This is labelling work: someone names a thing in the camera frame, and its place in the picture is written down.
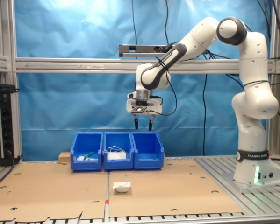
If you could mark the white printed cotton packet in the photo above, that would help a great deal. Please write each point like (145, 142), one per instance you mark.
(122, 187)

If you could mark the stack of white masks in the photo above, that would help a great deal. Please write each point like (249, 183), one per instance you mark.
(116, 156)

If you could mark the blue bin with gauze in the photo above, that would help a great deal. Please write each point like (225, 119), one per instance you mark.
(149, 163)

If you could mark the blue bin with masks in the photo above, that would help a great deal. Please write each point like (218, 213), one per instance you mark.
(117, 164)

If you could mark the loose green tube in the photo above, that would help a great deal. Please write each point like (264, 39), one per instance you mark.
(89, 154)

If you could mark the green tube in clear packet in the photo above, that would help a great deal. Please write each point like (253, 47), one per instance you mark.
(91, 159)

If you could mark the grey power strip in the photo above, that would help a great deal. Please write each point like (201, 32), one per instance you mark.
(144, 50)

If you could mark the blue bin with syringes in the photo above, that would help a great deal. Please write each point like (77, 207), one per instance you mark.
(86, 164)

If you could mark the long white printed packet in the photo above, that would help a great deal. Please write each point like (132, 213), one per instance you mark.
(80, 158)

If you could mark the horizontal aluminium beam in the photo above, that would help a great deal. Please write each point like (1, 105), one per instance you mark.
(83, 65)

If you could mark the chipboard wood block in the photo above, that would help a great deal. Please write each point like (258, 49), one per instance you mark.
(64, 157)

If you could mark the brown cardboard sheet notched edge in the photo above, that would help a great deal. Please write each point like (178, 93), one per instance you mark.
(48, 186)

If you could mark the black socket rack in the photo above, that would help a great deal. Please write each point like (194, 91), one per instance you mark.
(4, 126)

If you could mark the black gripper camera mount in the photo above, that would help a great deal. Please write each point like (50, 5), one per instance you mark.
(139, 109)

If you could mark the aluminium frame post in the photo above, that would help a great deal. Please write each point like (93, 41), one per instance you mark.
(4, 28)
(276, 116)

